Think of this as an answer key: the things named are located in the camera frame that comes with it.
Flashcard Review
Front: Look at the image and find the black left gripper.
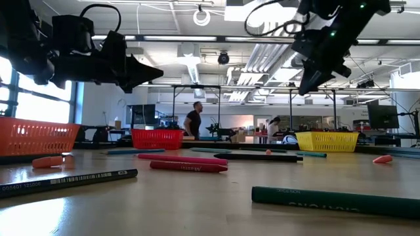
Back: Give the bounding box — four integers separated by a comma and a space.
49, 31, 164, 94

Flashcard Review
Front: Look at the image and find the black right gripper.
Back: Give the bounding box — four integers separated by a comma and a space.
291, 12, 366, 96

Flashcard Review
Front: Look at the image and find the teal pen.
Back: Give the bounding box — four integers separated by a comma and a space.
294, 151, 328, 159

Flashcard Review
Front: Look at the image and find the blue crayon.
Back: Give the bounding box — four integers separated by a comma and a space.
106, 148, 166, 155

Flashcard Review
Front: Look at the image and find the black pen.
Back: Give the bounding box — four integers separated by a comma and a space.
222, 153, 304, 163

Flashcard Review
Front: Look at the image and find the red crayon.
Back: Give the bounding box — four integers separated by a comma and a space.
150, 160, 228, 174

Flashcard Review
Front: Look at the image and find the orange plastic basket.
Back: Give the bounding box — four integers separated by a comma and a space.
0, 117, 81, 157

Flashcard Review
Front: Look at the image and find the black barcode pencil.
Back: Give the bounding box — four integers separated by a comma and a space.
0, 168, 138, 199

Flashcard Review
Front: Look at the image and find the black computer monitor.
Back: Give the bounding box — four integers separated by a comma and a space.
127, 104, 157, 126
366, 99, 400, 130

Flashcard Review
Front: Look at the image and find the yellow plastic basket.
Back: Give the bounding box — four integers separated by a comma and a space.
295, 131, 360, 153

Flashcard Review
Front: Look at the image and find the black and white soccer ball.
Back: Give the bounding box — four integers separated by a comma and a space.
282, 134, 299, 146

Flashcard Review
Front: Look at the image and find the person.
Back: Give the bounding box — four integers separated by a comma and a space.
182, 100, 204, 140
266, 116, 282, 144

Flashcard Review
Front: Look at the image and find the red plastic basket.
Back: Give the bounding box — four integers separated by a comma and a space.
131, 128, 184, 151

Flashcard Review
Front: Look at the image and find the black equipment stand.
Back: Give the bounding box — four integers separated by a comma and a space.
81, 125, 111, 144

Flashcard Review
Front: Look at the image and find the black overhead light beam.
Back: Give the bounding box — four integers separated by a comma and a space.
91, 34, 420, 45

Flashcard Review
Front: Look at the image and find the green crayon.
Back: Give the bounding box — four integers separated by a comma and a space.
251, 186, 420, 220

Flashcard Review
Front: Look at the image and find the white ceiling air duct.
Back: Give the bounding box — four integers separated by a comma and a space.
177, 42, 201, 85

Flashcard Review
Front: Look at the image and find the black left camera cable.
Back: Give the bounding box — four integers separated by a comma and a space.
79, 3, 123, 34

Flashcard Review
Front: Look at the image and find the black camera cable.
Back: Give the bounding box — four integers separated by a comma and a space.
79, 3, 123, 34
243, 0, 311, 37

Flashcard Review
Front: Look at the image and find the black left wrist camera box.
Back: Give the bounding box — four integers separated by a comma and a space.
51, 14, 96, 55

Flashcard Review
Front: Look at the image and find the white coiled cable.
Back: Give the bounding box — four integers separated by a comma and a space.
192, 8, 212, 27

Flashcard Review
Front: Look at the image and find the black right camera cable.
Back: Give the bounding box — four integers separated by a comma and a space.
243, 0, 311, 37

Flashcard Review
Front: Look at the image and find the black ceiling dome camera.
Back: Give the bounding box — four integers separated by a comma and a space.
217, 50, 230, 66

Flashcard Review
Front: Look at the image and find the black table edge frame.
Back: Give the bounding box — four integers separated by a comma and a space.
72, 139, 420, 157

